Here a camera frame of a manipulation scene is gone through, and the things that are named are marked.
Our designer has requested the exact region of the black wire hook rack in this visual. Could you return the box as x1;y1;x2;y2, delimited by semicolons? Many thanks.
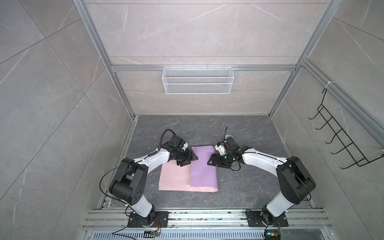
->
309;88;384;170

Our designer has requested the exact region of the white wire mesh basket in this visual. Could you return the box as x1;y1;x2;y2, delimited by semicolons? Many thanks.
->
162;67;235;95

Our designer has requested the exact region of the pink wrapping paper sheet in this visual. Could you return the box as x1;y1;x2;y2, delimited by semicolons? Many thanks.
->
159;146;219;193

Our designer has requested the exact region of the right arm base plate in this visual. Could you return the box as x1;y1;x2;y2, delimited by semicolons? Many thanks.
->
245;210;289;227

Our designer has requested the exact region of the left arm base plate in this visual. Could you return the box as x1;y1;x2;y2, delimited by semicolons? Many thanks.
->
128;211;170;228

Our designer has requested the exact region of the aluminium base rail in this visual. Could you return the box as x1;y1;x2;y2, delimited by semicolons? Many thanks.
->
81;208;338;240

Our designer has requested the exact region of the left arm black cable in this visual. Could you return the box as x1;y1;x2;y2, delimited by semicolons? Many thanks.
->
158;128;178;151

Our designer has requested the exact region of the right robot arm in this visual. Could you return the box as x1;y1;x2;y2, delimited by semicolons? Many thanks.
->
207;135;316;224

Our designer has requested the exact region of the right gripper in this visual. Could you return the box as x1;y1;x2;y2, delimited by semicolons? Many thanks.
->
206;152;234;168

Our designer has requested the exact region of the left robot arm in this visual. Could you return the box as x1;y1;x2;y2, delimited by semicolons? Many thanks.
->
109;135;198;223

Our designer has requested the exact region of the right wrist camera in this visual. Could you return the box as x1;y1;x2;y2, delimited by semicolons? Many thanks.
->
215;142;227;156

